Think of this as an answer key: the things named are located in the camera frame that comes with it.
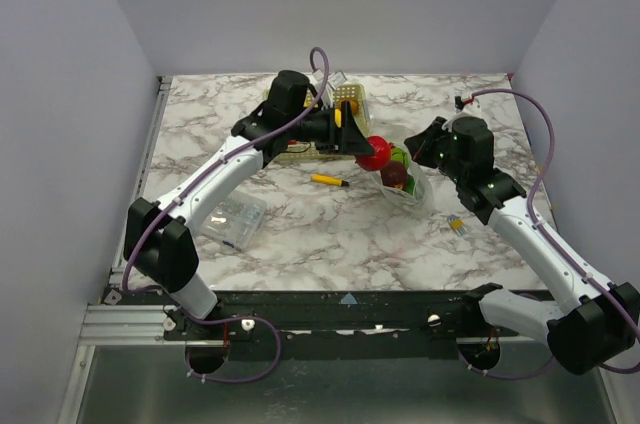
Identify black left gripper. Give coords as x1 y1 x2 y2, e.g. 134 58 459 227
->
285 99 373 155

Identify green striped watermelon toy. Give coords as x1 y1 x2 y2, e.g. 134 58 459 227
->
391 147 411 169

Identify yellow banana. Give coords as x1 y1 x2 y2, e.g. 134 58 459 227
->
334 99 360 128

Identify red tomato toy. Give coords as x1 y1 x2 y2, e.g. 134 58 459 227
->
356 135 392 172

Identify dark red apple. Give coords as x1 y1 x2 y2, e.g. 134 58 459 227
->
380 160 409 190

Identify clear zip top bag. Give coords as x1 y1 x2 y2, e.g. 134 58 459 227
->
369 139 435 217

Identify green bell pepper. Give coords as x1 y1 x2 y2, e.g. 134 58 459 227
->
403 175 416 195

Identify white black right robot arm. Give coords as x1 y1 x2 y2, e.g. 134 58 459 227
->
404 117 639 375

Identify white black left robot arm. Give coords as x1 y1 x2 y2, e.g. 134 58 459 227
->
123 70 374 339

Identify beige perforated plastic basket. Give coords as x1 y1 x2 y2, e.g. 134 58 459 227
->
261 83 374 163

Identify small yellow blue clip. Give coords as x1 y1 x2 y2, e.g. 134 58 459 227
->
447 215 467 236

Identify clear plastic box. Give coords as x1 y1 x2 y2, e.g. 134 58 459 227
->
200 190 267 251

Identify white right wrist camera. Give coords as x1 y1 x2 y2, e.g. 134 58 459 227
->
454 96 483 118

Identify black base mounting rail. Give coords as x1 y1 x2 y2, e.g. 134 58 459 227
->
102 287 551 363

